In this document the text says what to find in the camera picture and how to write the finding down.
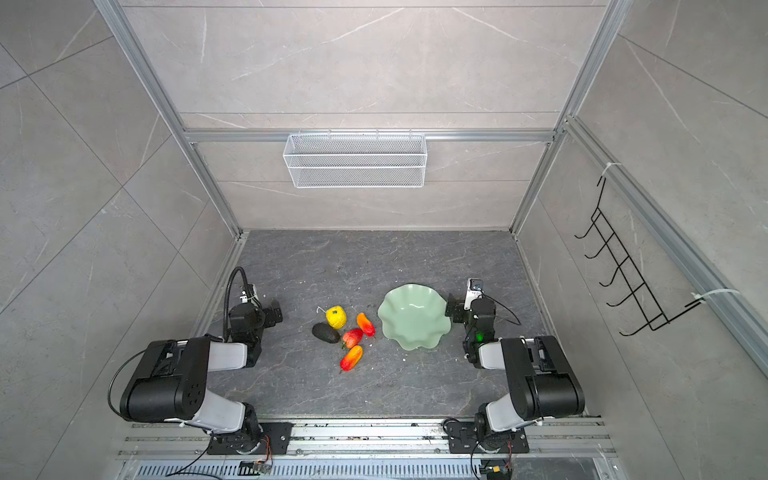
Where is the yellow fake lemon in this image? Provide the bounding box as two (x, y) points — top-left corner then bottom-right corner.
(325, 306), (347, 330)

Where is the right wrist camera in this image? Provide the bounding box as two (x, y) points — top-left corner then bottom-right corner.
(464, 278), (483, 310)

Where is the red fake strawberry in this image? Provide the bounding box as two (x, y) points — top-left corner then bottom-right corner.
(341, 328), (364, 349)

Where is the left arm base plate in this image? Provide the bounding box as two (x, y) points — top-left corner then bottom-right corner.
(206, 422), (294, 455)

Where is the dark fake avocado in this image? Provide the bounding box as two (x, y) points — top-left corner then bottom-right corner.
(311, 323), (341, 344)

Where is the light green wavy fruit bowl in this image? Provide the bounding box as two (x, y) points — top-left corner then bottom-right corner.
(377, 284), (452, 351)

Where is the orange red fake mango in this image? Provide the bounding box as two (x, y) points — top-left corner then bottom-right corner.
(356, 313), (376, 337)
(340, 345), (363, 372)

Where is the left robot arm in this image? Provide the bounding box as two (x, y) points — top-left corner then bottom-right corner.
(113, 296), (283, 455)

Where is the black wire hook rack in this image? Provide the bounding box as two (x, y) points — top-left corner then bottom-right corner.
(574, 177), (705, 337)

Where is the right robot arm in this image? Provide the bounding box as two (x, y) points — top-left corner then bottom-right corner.
(445, 292), (586, 446)

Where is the aluminium mounting rail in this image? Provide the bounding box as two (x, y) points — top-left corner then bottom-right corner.
(103, 417), (626, 479)

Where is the black corrugated cable hose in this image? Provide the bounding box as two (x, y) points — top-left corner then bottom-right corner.
(222, 266), (251, 343)

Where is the white wire mesh basket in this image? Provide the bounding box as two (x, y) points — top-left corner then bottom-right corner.
(283, 132), (428, 189)

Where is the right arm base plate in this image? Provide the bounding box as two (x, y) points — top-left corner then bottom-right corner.
(441, 418), (530, 454)

